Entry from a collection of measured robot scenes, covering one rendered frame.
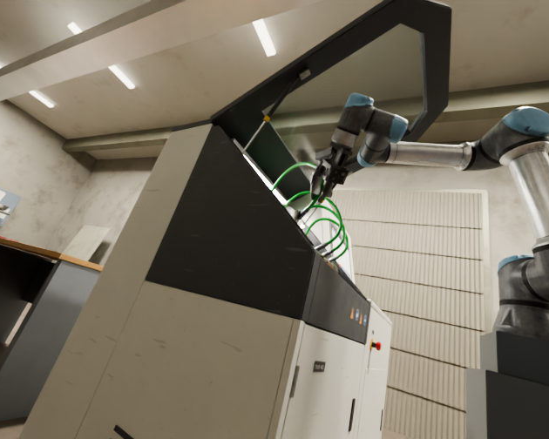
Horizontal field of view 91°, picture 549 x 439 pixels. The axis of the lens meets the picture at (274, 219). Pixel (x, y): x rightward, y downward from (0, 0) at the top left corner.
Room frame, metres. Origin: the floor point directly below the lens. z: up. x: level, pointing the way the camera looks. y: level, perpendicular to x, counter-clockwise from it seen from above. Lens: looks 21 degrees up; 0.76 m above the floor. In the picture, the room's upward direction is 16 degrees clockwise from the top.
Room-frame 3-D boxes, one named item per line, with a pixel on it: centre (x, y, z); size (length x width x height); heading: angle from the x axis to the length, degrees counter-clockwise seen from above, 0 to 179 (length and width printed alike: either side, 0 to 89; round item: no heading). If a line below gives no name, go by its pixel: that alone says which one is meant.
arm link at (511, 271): (0.72, -0.75, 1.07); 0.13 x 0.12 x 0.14; 175
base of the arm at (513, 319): (0.72, -0.75, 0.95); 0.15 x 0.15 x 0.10
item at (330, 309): (0.92, -0.30, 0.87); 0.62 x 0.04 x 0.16; 145
